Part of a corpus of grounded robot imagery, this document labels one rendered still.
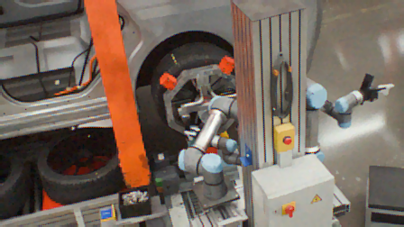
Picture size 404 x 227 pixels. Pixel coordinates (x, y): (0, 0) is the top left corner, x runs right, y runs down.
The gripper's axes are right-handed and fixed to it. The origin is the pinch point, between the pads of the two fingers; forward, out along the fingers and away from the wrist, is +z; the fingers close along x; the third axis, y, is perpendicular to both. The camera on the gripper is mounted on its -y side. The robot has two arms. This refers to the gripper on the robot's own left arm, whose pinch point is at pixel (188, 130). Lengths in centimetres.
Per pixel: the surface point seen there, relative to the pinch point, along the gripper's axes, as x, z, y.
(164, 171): -3.4, 22.8, 42.3
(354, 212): 57, -97, 83
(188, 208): 0, 8, 75
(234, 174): 41, -8, 68
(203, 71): 27.1, 1.7, -29.0
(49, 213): -71, 71, 45
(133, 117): -30.2, 17.2, -24.7
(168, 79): 10.2, 18.5, -28.2
